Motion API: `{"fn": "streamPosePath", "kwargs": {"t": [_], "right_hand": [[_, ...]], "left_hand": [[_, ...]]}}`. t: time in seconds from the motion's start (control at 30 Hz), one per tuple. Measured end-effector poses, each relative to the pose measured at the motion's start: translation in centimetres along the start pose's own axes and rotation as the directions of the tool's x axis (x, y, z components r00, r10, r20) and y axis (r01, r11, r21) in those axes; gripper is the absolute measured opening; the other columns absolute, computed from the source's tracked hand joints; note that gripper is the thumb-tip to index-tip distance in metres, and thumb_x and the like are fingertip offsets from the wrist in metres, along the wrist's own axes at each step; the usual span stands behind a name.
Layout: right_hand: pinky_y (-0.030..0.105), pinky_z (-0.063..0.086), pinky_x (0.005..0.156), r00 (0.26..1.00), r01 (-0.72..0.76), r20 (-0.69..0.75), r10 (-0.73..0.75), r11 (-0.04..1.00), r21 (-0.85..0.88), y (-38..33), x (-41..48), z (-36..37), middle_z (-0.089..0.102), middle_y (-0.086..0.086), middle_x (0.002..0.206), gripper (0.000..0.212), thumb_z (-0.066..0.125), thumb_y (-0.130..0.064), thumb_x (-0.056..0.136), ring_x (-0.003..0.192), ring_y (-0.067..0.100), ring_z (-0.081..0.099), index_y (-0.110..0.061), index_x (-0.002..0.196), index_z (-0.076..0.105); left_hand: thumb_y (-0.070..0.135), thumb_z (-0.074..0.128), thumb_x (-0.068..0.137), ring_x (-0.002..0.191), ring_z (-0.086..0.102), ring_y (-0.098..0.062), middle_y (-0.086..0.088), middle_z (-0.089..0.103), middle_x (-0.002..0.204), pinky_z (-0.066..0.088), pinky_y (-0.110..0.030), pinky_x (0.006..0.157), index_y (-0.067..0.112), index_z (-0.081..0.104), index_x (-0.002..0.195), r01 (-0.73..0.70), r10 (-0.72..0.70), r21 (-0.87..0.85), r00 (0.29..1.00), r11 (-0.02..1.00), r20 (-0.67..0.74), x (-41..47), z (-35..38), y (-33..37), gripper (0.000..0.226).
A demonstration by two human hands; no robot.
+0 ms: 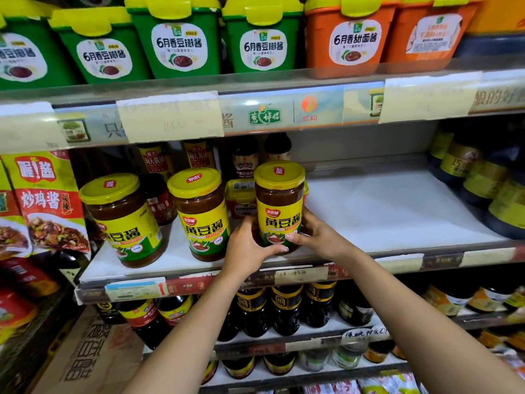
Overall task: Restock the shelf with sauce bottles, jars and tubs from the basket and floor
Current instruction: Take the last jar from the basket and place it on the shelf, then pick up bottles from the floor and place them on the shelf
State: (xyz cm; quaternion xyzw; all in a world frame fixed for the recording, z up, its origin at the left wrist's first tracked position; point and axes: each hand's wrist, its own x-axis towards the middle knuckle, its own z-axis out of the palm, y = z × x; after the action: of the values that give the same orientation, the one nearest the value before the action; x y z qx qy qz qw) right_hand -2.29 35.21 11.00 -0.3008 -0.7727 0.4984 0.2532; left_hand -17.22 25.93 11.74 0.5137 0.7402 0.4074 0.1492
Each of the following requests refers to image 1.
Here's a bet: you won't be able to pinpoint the person's right hand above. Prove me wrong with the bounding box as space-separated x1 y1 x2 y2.
285 207 361 265

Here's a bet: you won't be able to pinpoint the person's left hand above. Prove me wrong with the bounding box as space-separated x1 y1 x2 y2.
221 215 290 280

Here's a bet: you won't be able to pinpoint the vinegar bottle red cap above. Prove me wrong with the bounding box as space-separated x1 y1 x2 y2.
264 133 293 163
230 136 260 180

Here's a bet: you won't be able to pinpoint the chili crisp jar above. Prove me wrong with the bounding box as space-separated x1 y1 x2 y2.
139 173 178 227

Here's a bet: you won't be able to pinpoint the yellow label soy sauce bottle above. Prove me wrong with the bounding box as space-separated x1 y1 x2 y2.
137 142 175 181
182 139 217 170

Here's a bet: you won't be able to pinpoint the person's right forearm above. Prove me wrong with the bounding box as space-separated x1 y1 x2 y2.
344 250 525 394

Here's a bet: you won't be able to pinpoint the person's left forearm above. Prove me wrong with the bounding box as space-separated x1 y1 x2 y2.
122 266 255 394

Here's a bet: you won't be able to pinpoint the row of large dark bottles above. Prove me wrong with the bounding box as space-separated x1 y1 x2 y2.
94 279 525 351

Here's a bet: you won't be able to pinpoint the handwritten white price tag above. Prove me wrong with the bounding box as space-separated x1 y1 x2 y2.
341 326 391 345

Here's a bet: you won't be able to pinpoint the row of short sauce jars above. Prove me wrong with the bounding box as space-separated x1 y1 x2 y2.
201 328 525 386

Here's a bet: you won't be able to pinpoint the row of seasoning sachets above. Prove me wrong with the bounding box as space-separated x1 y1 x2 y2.
303 371 525 394

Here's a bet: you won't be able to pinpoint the printed brown cardboard box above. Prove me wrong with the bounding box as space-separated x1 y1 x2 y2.
31 305 144 394

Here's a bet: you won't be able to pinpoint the hanging yellow sauce packets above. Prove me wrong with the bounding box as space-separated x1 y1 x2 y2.
0 149 93 261

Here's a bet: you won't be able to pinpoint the green tub yellow lid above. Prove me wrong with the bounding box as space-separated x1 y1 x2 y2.
221 0 305 74

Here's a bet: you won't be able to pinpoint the orange and green sauce tubs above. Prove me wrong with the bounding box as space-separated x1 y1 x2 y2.
125 0 222 80

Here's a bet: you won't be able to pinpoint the dark gold patterned box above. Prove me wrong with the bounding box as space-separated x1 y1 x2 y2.
0 291 77 390

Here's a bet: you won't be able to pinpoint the orange squeeze bottle red cap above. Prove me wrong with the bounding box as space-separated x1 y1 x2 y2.
0 289 40 337

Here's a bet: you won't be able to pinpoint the row of green sauce tubs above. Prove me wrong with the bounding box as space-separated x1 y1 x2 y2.
48 7 150 85
0 0 79 91

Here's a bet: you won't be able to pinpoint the large jug orange label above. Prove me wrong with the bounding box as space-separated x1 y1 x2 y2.
455 0 525 58

